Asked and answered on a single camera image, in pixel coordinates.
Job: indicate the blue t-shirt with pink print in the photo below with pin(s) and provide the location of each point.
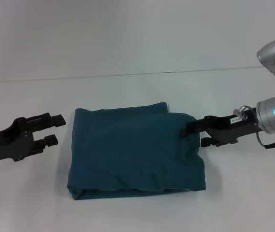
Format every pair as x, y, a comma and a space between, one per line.
134, 149

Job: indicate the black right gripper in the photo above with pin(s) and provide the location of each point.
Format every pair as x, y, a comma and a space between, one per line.
231, 128

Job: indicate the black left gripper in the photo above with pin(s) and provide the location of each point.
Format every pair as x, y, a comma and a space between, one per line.
6, 142

